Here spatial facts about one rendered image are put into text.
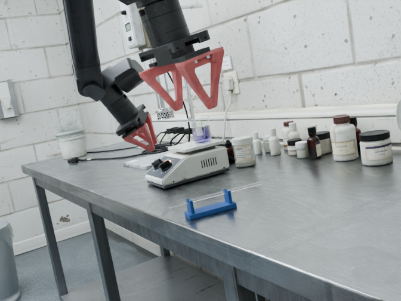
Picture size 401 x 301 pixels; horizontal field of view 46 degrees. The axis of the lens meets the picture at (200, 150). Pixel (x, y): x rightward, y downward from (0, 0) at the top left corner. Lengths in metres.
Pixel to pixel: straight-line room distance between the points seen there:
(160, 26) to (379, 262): 0.41
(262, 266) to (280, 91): 0.99
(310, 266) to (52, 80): 3.16
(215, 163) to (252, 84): 0.55
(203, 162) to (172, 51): 0.65
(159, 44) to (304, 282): 0.36
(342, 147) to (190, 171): 0.38
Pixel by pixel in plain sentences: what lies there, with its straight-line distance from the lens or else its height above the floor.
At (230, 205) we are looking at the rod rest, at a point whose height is 0.76.
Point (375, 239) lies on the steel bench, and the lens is 0.71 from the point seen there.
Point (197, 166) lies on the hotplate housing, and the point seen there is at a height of 0.79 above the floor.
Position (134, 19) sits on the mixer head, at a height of 1.24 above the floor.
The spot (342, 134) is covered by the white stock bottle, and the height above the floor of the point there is 0.82.
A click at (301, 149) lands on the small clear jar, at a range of 1.30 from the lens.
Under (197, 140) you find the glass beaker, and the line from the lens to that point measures 1.25.
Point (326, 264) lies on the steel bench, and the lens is 0.64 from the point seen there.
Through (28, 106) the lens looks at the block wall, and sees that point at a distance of 3.59.
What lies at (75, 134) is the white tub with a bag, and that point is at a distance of 2.20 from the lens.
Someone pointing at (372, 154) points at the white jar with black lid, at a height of 0.78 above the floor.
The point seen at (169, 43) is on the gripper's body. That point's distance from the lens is 0.61.
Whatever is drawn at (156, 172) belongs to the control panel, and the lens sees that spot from 1.25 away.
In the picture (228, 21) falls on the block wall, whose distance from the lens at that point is 1.81.
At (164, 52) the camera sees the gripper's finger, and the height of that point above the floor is 1.05.
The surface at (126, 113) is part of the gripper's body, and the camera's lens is 1.14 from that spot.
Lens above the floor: 1.01
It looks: 9 degrees down
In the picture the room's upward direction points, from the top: 10 degrees counter-clockwise
